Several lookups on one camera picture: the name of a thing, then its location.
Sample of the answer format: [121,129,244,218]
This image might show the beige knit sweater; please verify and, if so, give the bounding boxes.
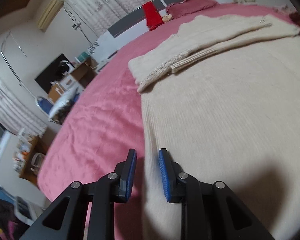
[128,15,300,239]

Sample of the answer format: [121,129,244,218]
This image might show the pink bed blanket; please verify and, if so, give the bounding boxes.
[38,4,292,239]

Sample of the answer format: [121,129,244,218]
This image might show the white pillow on chair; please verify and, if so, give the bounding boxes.
[49,87,77,120]

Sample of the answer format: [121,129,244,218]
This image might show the wooden shelf with items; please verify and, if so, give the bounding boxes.
[13,128,48,186]

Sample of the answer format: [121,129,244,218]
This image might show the blue chair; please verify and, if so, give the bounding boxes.
[36,96,53,115]

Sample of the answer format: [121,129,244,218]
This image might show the wooden desk cabinet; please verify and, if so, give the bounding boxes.
[48,57,98,102]

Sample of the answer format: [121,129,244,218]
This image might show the grey white headboard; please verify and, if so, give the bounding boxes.
[88,0,221,63]

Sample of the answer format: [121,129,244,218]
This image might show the small beige plush toy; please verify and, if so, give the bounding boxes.
[162,14,173,23]

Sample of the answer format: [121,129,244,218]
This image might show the red garment on headboard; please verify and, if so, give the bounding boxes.
[142,1,164,31]

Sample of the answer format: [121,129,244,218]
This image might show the dark pink pillow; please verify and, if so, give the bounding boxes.
[166,0,218,18]

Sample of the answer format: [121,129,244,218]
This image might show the beige air conditioner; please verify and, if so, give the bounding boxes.
[37,0,64,32]

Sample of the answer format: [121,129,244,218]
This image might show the black wall television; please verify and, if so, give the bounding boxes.
[34,54,73,93]

